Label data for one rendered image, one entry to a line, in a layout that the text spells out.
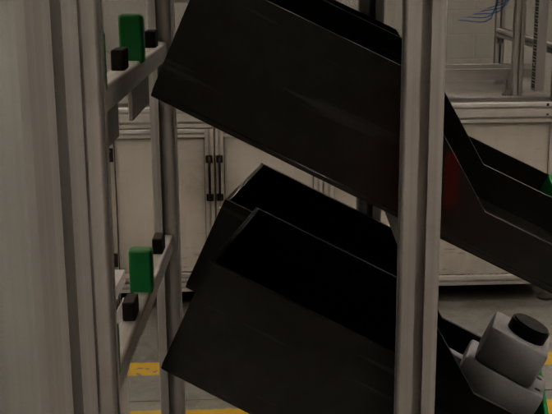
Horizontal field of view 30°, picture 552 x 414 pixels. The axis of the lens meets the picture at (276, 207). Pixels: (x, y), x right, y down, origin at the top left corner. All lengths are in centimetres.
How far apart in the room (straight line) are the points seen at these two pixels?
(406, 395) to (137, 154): 396
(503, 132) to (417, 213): 408
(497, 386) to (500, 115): 381
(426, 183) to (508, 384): 29
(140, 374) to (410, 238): 345
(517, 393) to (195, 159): 374
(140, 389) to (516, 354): 311
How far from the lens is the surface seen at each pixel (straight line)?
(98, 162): 52
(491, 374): 79
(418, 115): 52
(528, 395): 79
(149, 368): 401
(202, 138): 445
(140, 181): 450
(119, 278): 225
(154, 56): 76
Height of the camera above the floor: 154
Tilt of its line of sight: 14 degrees down
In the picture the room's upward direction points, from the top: straight up
